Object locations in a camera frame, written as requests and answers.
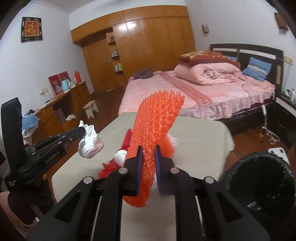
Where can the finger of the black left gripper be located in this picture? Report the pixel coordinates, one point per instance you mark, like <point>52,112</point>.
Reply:
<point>73,135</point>

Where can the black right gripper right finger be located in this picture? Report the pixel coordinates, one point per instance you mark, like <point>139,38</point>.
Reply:
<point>175,182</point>

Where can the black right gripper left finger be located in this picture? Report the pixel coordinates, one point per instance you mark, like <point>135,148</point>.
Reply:
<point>123,182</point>

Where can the red gloves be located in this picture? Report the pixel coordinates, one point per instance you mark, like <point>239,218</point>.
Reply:
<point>167,145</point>

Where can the orange foam fruit net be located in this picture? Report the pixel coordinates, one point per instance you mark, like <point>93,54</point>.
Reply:
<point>155,116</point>

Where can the black trash bin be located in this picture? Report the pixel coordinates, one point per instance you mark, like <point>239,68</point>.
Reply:
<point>264,185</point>

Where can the wooden desk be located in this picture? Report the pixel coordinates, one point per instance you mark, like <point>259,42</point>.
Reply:
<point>60,115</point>

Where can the small white stool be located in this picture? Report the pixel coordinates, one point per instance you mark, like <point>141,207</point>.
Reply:
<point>90,108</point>

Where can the light blue kettle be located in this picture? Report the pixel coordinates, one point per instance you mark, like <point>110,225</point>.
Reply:
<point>65,85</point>

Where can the red picture on desk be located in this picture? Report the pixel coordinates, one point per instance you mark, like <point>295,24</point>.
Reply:
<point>55,82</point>

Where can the red thermos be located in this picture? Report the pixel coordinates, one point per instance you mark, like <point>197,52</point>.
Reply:
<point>77,76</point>

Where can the grey slippers on bed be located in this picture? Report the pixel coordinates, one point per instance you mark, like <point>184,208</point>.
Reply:
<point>144,74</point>

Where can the wooden wardrobe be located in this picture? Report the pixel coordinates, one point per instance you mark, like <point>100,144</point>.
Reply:
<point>120,44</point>

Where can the bed with pink sheet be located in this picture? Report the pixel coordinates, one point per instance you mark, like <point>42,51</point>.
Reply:
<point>240,105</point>

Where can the white bathroom scale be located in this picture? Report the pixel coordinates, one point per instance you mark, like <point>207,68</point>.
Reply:
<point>279,151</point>

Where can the folded pink quilt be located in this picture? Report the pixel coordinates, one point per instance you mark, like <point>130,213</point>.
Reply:
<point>208,74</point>

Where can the red patterned blanket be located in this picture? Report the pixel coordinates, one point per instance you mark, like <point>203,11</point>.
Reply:
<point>205,57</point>

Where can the black nightstand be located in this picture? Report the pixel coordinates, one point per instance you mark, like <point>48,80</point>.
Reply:
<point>281,120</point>

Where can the blue pillow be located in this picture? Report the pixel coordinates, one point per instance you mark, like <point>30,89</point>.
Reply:
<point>257,69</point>

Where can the white lotion bottle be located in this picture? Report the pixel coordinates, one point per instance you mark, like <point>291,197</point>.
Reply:
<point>292,95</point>

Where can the framed red wall picture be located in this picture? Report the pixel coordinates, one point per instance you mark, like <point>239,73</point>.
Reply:
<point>31,29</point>

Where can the wall thermostat box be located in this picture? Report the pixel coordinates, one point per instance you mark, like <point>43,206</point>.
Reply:
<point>205,28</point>

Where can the brown wall ornament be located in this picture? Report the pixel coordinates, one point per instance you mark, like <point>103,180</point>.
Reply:
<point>282,24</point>

